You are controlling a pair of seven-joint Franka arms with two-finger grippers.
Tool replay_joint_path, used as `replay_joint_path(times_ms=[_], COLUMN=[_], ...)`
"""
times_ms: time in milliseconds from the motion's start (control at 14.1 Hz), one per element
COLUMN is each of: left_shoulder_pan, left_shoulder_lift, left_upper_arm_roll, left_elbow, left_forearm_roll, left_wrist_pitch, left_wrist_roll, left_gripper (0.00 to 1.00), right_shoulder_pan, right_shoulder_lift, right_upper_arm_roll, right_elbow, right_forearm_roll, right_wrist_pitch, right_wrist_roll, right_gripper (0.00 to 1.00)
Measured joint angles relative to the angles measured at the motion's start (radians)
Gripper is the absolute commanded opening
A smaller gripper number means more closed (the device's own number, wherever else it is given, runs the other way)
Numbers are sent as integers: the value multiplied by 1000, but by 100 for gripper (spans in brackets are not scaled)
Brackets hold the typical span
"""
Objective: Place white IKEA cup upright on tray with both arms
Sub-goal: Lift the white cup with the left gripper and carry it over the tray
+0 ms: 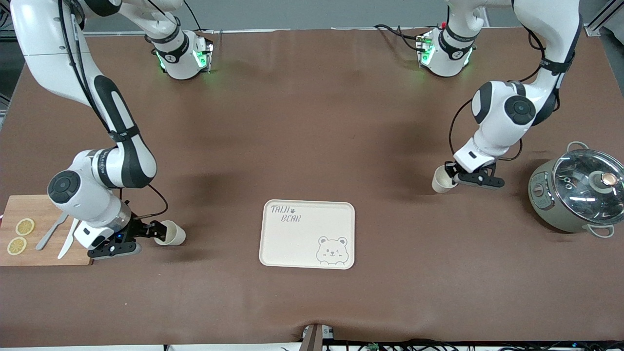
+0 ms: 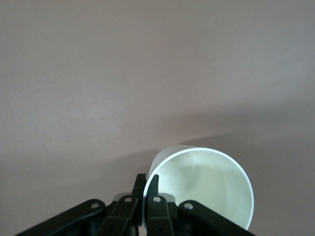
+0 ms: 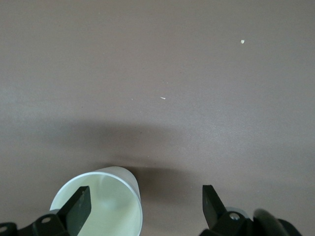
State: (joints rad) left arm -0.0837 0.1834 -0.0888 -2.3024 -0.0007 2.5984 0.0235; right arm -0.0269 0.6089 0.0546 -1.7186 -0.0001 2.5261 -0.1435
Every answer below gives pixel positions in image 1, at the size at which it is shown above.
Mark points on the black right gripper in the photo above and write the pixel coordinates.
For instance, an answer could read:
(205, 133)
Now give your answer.
(137, 228)

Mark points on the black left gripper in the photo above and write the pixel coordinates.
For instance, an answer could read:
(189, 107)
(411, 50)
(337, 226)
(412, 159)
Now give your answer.
(450, 170)

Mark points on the white plastic cup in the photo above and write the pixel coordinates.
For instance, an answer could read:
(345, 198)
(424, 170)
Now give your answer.
(175, 235)
(441, 181)

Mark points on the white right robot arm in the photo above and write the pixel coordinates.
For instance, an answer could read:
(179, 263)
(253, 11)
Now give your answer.
(92, 200)

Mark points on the cream tray with bear print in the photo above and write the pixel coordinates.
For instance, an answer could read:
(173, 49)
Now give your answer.
(302, 243)

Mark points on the white plastic knife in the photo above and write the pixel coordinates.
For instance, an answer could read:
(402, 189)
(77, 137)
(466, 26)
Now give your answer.
(66, 248)

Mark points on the green cooking pot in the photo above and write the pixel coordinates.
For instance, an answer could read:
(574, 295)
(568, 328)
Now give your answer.
(546, 204)

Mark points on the grey plastic knife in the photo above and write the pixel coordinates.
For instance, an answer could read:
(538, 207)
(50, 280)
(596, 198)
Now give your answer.
(48, 236)

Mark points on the glass pot lid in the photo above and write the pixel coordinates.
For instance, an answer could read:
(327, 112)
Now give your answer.
(580, 195)

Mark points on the lemon slice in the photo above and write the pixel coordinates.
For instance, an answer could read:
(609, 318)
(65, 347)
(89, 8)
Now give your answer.
(25, 226)
(17, 245)

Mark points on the wooden cutting board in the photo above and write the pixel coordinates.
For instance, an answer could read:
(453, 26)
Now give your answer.
(24, 204)

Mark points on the metal clamp bracket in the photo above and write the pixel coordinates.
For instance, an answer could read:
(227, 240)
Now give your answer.
(314, 339)

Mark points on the aluminium frame profile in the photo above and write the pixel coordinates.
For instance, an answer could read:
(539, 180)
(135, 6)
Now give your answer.
(597, 27)

